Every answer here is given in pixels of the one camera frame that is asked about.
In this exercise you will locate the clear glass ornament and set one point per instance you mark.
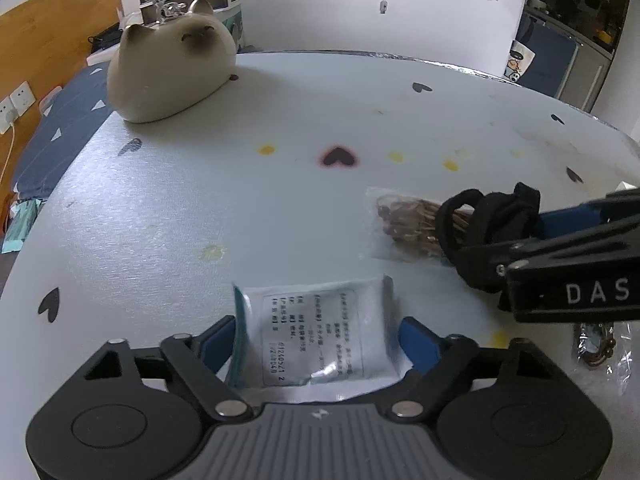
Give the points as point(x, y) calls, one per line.
point(162, 2)

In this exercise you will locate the silver packet with white label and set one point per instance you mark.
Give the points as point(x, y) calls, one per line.
point(310, 335)

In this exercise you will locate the blue triangle print bed sheet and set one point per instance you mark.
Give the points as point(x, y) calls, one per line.
point(60, 120)

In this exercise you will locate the cartoon print tote bag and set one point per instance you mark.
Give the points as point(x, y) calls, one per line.
point(520, 62)

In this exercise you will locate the white wall power outlet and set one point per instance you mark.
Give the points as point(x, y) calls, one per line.
point(17, 105)

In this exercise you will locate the clear packet with dark accessory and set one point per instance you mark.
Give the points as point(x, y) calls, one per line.
point(597, 345)

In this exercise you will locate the grey kitchen base cabinet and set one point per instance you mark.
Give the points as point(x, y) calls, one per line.
point(585, 67)

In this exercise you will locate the teal packets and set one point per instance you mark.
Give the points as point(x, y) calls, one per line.
point(22, 225)

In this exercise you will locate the cream cat figurine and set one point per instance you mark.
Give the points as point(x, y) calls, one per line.
point(165, 70)

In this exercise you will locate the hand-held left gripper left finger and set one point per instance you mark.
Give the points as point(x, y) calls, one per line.
point(220, 337)

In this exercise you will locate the clear bag of brown herbs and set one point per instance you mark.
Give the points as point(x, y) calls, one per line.
point(405, 225)

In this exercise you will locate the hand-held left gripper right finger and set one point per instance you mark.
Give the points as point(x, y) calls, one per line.
point(417, 344)

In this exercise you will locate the black power adapter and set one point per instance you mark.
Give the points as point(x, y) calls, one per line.
point(106, 39)

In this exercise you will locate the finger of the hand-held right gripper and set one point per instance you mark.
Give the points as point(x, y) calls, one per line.
point(575, 220)
point(560, 250)

